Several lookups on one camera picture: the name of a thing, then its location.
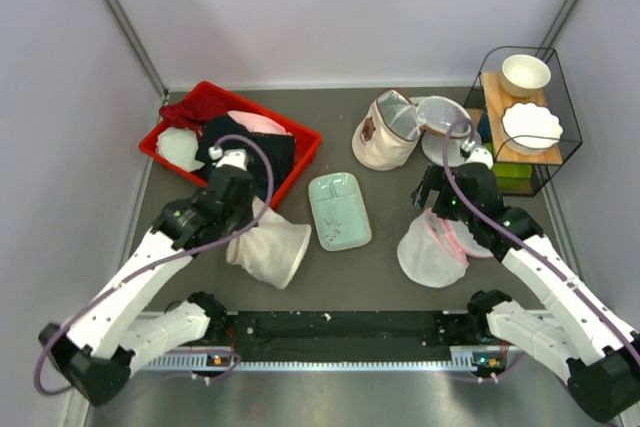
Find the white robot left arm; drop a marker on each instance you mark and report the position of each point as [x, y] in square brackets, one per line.
[99, 349]

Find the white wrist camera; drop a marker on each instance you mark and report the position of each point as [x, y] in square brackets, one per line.
[237, 158]
[474, 152]

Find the grey slotted cable duct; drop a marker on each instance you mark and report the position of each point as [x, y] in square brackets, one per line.
[455, 360]

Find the teal item behind rack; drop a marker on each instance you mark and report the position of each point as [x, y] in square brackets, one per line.
[483, 129]

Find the light green ceramic tray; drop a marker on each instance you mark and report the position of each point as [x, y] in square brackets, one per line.
[339, 212]

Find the black wire shelf rack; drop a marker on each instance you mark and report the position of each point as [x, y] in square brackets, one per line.
[558, 101]

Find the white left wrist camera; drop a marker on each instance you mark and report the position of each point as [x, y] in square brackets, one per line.
[237, 158]

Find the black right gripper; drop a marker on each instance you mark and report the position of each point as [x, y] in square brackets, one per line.
[442, 183]

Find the white round bowl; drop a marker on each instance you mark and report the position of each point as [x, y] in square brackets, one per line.
[523, 75]

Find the red plastic bin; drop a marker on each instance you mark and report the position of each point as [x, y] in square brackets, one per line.
[307, 141]

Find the green container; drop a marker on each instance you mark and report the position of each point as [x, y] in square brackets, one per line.
[513, 178]

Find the white mesh bra laundry bag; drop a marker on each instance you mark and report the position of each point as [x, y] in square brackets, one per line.
[272, 251]

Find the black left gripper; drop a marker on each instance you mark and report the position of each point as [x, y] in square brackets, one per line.
[249, 216]

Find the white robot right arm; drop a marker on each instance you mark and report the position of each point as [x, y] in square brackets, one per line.
[589, 348]

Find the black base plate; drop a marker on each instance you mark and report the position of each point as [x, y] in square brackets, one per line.
[350, 336]

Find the pink garment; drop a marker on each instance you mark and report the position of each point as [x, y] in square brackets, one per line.
[255, 123]

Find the dark blue garment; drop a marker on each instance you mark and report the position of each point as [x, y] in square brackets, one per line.
[279, 150]

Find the wooden shelf board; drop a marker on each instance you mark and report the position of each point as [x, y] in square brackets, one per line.
[497, 101]

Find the white pink-trimmed mesh bag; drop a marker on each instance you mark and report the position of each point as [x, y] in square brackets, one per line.
[435, 252]

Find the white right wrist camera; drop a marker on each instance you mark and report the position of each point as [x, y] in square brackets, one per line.
[474, 152]

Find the red garment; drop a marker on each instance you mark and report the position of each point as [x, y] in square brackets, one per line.
[194, 112]

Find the white scalloped bowl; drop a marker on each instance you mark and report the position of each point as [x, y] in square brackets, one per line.
[530, 129]

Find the cream bear laundry bag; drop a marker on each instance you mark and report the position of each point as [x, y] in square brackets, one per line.
[388, 133]

